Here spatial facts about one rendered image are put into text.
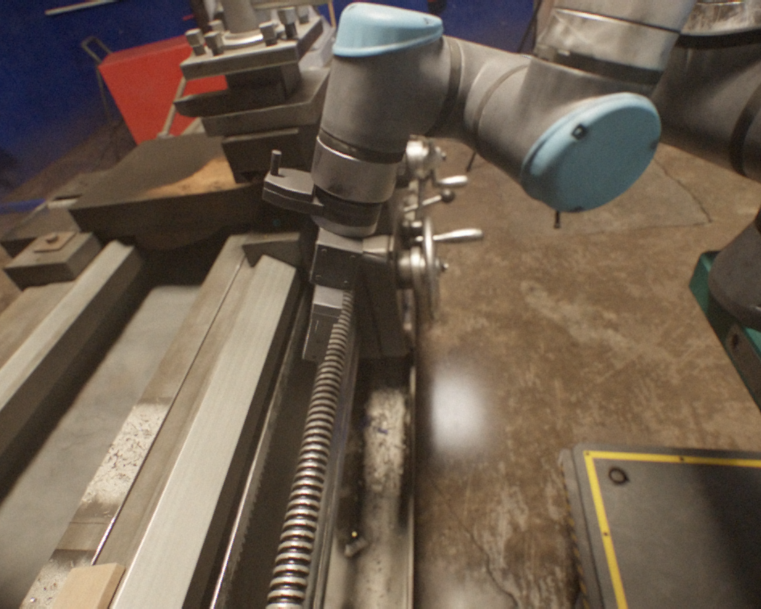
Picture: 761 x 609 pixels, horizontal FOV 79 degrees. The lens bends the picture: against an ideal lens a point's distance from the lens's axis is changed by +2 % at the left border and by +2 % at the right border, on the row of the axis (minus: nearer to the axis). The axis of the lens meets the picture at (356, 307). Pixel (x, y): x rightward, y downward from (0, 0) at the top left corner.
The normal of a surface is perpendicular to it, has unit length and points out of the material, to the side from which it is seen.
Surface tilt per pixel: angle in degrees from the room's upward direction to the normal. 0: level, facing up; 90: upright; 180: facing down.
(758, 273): 70
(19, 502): 11
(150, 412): 0
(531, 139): 62
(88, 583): 18
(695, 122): 95
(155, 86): 90
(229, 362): 36
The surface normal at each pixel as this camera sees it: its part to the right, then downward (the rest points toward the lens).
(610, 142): 0.23, 0.67
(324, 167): -0.69, 0.26
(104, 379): -0.11, -0.64
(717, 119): -0.96, 0.25
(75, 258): 0.98, -0.07
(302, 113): -0.14, 0.67
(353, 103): -0.40, 0.44
